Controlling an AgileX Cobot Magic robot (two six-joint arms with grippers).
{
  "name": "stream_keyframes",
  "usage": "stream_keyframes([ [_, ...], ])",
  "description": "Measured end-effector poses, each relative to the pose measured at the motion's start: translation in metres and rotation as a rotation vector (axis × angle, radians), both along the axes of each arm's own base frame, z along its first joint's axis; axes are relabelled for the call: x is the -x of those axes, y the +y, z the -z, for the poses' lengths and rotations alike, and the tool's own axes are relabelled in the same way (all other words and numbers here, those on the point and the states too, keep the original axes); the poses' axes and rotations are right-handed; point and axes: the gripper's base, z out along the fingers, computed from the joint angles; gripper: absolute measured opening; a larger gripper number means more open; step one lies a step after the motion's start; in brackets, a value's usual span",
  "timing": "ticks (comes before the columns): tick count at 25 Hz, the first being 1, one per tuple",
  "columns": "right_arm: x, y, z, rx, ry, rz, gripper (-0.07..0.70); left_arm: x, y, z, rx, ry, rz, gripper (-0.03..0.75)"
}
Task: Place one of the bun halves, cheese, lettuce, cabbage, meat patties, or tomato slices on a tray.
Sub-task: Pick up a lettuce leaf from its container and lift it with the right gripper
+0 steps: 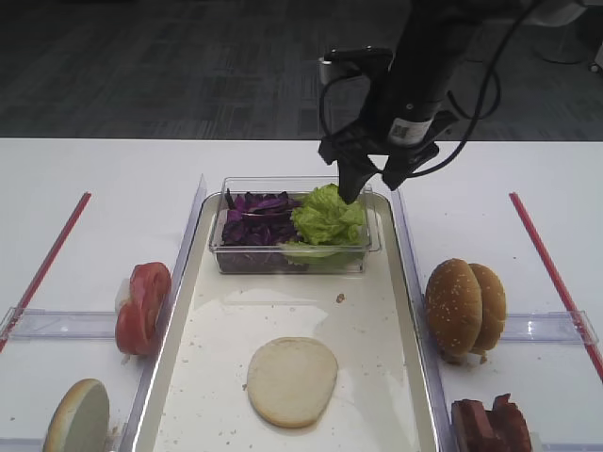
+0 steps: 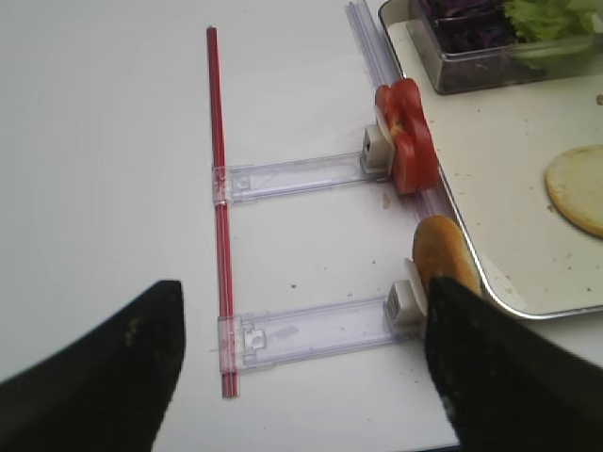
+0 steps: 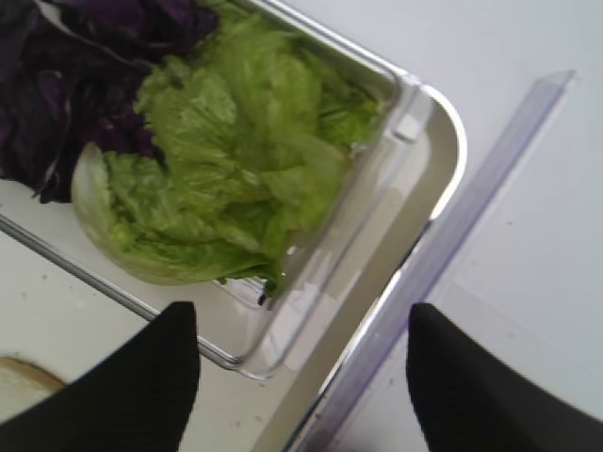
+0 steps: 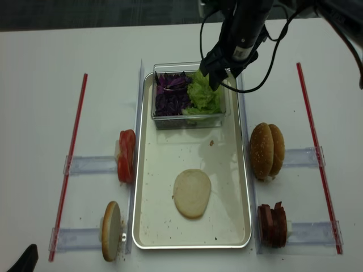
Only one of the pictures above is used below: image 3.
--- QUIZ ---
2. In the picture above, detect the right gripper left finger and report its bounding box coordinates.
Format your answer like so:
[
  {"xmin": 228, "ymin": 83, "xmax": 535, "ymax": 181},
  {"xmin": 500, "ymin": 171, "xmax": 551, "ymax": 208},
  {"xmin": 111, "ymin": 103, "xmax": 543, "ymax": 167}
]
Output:
[{"xmin": 1, "ymin": 301, "xmax": 200, "ymax": 452}]

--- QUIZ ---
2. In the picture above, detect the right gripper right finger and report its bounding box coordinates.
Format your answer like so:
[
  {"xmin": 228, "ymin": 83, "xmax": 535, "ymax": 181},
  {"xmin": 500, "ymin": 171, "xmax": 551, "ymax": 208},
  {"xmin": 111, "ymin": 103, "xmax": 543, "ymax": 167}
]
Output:
[{"xmin": 406, "ymin": 303, "xmax": 602, "ymax": 451}]

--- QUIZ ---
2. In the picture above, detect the green lettuce leaf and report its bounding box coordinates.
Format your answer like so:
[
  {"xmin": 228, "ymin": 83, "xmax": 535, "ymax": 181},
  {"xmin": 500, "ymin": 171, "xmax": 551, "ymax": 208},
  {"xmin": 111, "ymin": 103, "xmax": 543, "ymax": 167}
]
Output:
[{"xmin": 73, "ymin": 3, "xmax": 381, "ymax": 291}]

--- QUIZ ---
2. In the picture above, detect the bottom bun half on tray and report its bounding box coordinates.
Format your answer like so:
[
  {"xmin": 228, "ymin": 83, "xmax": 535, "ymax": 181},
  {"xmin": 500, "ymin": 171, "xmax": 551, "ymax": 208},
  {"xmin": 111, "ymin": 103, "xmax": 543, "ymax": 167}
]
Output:
[{"xmin": 0, "ymin": 357, "xmax": 65, "ymax": 422}]

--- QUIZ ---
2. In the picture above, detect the silver metal tray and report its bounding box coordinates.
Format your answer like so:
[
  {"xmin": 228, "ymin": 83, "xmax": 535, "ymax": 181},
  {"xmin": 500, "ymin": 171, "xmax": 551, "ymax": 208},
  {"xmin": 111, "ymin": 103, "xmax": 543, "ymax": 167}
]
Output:
[{"xmin": 0, "ymin": 84, "xmax": 468, "ymax": 452}]

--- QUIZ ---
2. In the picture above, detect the clear plastic salad box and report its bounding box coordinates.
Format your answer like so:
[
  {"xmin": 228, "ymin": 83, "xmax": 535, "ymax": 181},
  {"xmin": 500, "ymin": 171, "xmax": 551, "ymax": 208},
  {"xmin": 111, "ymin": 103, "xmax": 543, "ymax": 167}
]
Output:
[{"xmin": 1, "ymin": 1, "xmax": 436, "ymax": 379}]

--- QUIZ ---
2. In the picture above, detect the shredded purple cabbage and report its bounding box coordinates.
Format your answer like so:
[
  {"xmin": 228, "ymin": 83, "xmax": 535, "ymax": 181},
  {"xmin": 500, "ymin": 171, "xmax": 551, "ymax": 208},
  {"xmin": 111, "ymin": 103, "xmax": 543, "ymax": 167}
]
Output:
[{"xmin": 1, "ymin": 1, "xmax": 220, "ymax": 203}]

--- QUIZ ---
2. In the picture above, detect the right clear divider rail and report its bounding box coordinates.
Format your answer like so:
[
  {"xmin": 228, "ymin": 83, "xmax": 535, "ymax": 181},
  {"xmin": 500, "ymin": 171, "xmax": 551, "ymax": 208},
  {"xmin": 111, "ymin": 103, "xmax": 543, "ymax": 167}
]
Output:
[{"xmin": 286, "ymin": 70, "xmax": 576, "ymax": 451}]

